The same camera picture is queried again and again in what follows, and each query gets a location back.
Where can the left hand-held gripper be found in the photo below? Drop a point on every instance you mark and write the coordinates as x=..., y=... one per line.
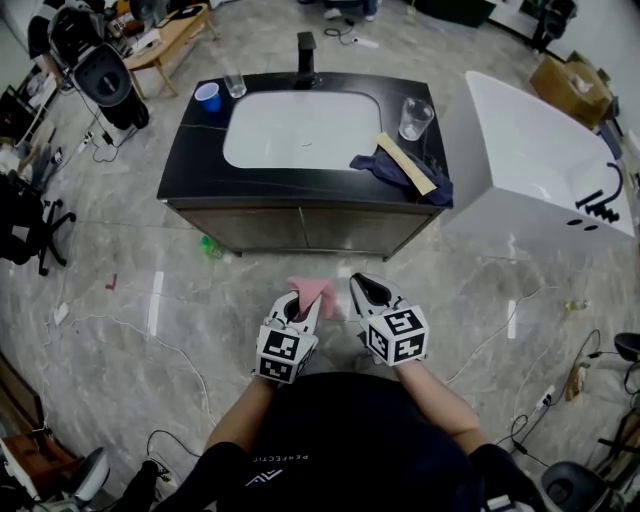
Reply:
x=285, y=355

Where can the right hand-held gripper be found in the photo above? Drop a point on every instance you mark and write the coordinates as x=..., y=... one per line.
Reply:
x=400, y=340

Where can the pink cloth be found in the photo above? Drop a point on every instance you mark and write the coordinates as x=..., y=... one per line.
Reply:
x=312, y=290

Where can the person's left forearm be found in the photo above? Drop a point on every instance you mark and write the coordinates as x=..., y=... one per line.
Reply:
x=235, y=415

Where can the person's right forearm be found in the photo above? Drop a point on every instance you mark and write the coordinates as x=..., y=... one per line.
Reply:
x=440, y=405

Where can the dark blue cloth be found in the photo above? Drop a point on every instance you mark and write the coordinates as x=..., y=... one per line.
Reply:
x=380, y=170

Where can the black top vanity cabinet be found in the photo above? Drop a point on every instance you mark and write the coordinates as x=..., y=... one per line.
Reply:
x=195, y=160

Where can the green plastic bottle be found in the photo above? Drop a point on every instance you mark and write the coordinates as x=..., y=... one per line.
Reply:
x=212, y=247

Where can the person's black shirt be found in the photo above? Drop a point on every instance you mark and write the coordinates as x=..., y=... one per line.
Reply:
x=350, y=440

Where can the beige wooden strip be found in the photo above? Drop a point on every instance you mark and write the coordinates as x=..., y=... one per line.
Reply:
x=405, y=162

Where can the clear drinking glass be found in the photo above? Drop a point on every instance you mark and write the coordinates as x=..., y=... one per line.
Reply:
x=235, y=85
x=415, y=122

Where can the white sink basin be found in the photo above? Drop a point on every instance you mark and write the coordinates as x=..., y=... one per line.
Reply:
x=300, y=130

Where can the white power strip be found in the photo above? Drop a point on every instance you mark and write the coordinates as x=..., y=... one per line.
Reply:
x=546, y=396
x=365, y=43

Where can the small yellowish bottle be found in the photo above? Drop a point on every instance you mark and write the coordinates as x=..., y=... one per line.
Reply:
x=577, y=304

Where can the white bathtub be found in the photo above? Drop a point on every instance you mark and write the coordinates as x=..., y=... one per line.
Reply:
x=525, y=145

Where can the blue plastic cup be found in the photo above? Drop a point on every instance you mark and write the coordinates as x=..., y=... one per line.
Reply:
x=208, y=100

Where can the white socket block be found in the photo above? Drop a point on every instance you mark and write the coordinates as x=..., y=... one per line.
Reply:
x=61, y=312

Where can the black sink faucet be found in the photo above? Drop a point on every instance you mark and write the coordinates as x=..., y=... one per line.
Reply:
x=306, y=60

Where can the white shell chair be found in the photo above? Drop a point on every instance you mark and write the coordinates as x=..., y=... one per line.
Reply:
x=75, y=30
x=575, y=487
x=90, y=472
x=102, y=77

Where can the black bathtub faucet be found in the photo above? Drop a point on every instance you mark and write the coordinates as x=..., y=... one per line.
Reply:
x=617, y=185

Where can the cardboard box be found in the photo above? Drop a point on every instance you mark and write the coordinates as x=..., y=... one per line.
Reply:
x=565, y=90

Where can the black office chair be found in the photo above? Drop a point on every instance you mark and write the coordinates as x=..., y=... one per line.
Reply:
x=25, y=225

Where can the reddish brown box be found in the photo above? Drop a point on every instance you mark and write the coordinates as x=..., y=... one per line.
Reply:
x=40, y=460

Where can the wooden coffee table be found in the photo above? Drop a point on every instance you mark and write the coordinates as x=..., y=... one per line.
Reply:
x=165, y=45

